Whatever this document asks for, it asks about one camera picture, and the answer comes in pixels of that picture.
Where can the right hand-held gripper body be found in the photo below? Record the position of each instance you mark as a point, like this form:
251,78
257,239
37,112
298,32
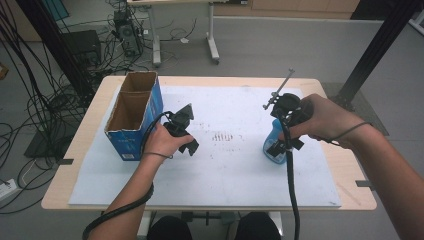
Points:
290,106

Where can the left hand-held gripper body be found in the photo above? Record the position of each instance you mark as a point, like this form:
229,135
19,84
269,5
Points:
180,121

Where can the blue plastic bottle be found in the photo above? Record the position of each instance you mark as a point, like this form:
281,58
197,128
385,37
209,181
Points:
275,131

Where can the blue cardboard box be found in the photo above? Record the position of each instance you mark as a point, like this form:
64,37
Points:
133,146

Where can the person's left hand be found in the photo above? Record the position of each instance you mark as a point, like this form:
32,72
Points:
163,141

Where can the person's right hand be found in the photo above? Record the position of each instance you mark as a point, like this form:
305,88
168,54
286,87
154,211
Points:
330,121

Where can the thin black wristband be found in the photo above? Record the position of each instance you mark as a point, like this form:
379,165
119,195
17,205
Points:
353,128
156,154

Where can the white foam board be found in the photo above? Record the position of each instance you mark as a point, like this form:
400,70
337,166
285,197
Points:
216,180

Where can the black tape strip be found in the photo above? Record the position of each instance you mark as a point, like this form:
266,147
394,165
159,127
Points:
66,161
362,183

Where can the person's right leg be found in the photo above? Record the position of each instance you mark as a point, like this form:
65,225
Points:
256,228

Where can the person's leg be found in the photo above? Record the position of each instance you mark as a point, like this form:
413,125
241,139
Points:
256,228
170,230

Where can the person's left leg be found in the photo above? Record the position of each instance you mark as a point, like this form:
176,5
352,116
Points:
170,230

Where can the black computer tower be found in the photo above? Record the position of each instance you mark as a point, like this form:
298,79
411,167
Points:
128,36

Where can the wooden cabinet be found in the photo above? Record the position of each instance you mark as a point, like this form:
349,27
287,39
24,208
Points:
300,6

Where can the black metal stand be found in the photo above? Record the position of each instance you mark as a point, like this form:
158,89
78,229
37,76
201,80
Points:
376,50
50,36

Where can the black square case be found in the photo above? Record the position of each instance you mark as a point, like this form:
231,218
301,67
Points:
83,45

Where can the teal panel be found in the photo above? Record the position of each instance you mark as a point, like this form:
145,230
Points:
56,8

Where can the white power strip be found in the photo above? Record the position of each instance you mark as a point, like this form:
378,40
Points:
7,190

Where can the white desk frame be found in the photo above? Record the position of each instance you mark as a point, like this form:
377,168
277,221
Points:
213,33

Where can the black stand base plate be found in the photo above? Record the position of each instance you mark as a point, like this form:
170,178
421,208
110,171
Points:
43,146

